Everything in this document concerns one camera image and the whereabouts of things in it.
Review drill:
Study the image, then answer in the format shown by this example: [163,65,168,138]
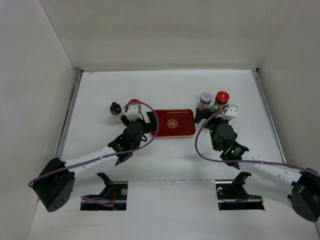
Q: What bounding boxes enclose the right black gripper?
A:
[194,107,230,151]

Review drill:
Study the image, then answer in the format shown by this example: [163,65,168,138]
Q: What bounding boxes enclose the clear cap grinder bottle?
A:
[209,105,221,113]

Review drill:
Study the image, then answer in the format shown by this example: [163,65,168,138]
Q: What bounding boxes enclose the red lid dark sauce jar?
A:
[214,91,230,110]

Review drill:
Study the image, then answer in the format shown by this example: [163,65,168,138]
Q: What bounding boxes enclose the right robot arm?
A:
[194,104,320,223]

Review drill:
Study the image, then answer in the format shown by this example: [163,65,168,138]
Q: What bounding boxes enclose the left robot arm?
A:
[29,110,159,213]

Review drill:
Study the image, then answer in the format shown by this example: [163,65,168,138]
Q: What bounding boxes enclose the grey lid spice jar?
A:
[198,92,213,111]

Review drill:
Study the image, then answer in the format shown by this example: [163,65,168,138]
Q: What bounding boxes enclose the red lacquer tray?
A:
[155,108,196,138]

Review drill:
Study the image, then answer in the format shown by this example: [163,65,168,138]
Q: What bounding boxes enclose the black cap white bottle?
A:
[109,102,124,124]

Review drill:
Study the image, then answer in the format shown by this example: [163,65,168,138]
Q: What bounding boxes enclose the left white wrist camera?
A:
[125,103,143,121]

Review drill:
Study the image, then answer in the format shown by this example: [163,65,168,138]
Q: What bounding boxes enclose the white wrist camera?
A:
[125,103,143,121]
[222,103,238,120]

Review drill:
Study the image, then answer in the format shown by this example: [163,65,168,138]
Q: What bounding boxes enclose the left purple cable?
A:
[28,101,160,189]

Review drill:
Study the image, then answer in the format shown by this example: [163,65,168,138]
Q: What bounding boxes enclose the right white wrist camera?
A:
[222,103,238,120]

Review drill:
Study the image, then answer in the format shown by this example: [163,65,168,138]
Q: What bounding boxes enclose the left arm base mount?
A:
[80,172,129,211]

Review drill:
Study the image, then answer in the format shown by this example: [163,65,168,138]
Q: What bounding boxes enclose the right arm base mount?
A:
[215,171,265,211]

